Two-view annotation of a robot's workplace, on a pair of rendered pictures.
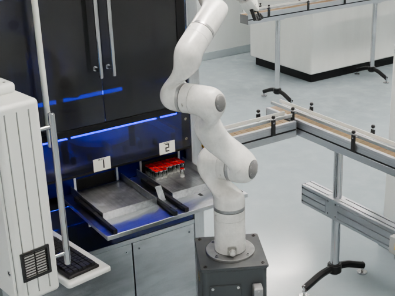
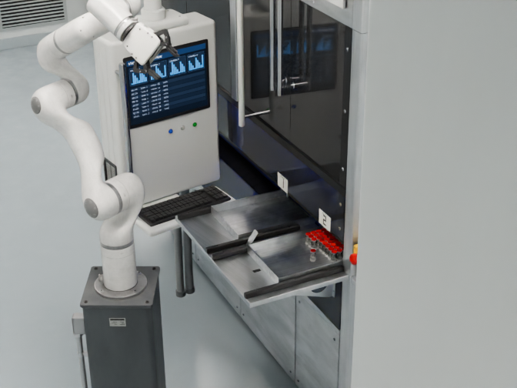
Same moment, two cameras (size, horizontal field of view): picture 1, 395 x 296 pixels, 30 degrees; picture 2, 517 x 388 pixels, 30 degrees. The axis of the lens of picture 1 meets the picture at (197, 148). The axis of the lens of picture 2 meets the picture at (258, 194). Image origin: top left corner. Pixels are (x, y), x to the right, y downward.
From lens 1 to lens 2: 4.50 m
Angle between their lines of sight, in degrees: 85
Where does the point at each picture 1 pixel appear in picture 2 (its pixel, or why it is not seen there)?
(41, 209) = (112, 135)
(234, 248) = (103, 277)
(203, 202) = (232, 271)
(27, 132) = (105, 65)
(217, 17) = (63, 33)
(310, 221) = not seen: outside the picture
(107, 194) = (276, 214)
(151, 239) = (308, 306)
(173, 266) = (321, 359)
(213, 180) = not seen: hidden behind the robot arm
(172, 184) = (291, 253)
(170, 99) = not seen: hidden behind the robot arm
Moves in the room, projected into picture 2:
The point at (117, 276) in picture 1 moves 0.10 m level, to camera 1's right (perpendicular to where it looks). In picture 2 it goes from (285, 308) to (283, 322)
